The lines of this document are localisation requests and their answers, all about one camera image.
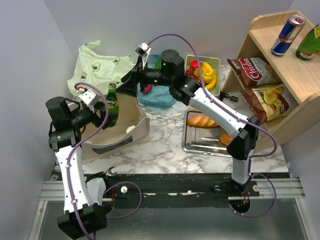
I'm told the teal transparent plastic container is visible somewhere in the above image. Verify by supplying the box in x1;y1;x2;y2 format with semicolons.
137;54;177;109

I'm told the green bell pepper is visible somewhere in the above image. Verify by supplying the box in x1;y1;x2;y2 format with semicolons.
154;59;162;69

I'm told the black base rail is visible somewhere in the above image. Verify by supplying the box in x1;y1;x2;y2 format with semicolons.
82;172;261;209

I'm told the purple sweet potato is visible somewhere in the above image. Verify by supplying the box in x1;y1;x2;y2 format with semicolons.
142;84;153;95

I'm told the yellow banana bunch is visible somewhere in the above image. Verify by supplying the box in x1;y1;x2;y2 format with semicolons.
201;62;217;91

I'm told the red apple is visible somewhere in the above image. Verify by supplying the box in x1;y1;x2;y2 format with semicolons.
189;60;199;71

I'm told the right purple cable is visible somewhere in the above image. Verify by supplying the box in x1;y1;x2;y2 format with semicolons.
148;33;278;158

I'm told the snack packet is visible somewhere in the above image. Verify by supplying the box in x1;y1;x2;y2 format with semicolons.
240;84;299;124

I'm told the green glass bottle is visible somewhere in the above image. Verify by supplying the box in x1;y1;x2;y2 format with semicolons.
105;83;119;128
295;23;320;61

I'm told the green plastic grocery bag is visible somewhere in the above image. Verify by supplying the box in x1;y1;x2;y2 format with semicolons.
67;40;133;96

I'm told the glazed donut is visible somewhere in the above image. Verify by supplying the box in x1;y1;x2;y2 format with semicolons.
219;133;233;146

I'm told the brown chip bag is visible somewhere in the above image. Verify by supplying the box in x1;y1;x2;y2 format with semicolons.
227;57;282;88

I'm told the purple cable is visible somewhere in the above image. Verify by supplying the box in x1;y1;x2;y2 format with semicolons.
66;82;110;240
148;33;278;158

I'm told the red bull can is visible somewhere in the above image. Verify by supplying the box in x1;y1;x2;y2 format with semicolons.
271;14;307;57

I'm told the wooden shelf unit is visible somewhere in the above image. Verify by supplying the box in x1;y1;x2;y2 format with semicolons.
237;10;320;145

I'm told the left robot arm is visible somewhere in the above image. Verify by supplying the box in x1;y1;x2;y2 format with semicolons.
45;96;111;240

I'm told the pale green plastic basket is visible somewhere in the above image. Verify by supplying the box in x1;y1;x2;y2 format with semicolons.
185;54;220;97

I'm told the beige canvas tote bag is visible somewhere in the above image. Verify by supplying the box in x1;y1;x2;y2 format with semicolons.
81;93;150;164

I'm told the bread loaf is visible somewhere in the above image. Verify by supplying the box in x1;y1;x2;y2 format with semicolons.
187;115;220;128

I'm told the metal tray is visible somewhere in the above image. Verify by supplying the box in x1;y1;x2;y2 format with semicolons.
182;109;232;158

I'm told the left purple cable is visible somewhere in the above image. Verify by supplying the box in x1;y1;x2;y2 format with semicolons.
66;82;110;240

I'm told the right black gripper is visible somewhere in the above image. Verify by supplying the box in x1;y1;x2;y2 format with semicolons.
115;57;173;99

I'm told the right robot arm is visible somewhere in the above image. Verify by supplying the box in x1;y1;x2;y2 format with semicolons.
116;49;259;196

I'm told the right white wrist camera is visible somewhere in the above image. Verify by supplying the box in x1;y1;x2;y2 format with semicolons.
134;42;151;68

